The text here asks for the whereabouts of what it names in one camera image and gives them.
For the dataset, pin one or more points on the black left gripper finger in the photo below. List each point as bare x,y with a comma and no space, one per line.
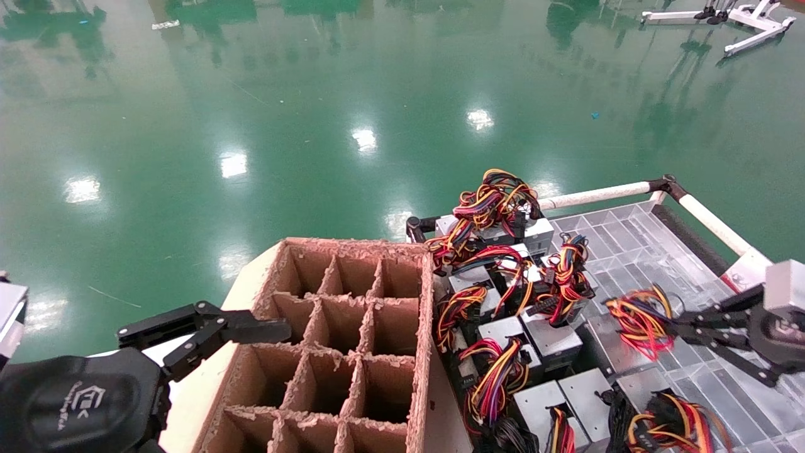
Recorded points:
261,336
160,321

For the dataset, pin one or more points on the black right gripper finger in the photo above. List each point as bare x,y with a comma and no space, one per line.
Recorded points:
723,343
723,314

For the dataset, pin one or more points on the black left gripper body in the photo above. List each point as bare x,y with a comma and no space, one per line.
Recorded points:
75,402

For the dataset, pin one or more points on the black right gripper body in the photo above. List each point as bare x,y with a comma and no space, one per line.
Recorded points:
783,343

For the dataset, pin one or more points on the red and white sign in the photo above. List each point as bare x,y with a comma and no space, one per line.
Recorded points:
748,267

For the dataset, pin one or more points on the brown cardboard divider box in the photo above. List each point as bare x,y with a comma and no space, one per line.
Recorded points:
327,352

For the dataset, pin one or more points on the black foam strip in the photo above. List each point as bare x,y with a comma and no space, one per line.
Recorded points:
692,239

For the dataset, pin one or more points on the clear plastic grid tray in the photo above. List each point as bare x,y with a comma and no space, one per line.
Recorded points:
635,251

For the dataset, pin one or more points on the black tube corner joint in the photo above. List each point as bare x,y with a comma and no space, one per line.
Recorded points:
415,229
670,187

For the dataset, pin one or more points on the white floor scrap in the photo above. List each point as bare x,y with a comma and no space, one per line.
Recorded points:
166,24

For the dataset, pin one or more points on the white cart frame tube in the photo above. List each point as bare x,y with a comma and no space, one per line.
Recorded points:
714,223
597,195

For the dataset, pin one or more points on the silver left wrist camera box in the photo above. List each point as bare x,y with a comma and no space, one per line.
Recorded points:
9,314

